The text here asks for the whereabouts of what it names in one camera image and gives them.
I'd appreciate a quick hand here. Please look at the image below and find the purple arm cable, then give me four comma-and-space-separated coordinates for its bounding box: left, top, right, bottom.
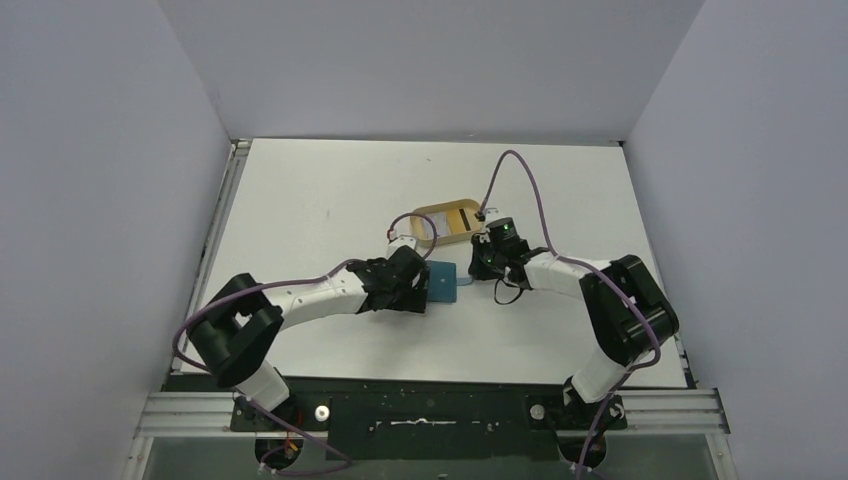
476, 150, 664, 480
172, 211, 440, 478

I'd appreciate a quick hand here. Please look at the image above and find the aluminium frame rail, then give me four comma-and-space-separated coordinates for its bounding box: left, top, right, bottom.
120, 139, 253, 479

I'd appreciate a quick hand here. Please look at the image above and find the gold card with black stripe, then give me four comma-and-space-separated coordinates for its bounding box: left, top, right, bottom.
445, 208, 476, 235

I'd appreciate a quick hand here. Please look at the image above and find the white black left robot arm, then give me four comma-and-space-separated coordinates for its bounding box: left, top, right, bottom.
184, 246, 430, 429

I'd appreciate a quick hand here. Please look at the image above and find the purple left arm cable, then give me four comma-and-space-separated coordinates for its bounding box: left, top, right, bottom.
172, 211, 440, 478

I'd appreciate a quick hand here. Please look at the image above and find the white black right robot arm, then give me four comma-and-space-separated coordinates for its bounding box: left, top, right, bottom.
468, 217, 679, 427

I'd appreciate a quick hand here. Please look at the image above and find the beige oval plastic tray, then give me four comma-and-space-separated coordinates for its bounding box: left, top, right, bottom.
409, 199, 482, 248

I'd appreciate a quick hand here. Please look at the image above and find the teal leather card holder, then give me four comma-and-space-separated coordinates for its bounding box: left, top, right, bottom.
427, 261, 474, 304

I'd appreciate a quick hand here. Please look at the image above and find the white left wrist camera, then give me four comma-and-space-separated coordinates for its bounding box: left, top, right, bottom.
386, 231, 418, 258

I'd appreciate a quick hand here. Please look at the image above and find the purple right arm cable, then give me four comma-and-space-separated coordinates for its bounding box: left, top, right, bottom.
476, 150, 664, 480

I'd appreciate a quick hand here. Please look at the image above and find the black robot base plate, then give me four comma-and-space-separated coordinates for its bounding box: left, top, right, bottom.
162, 374, 627, 465

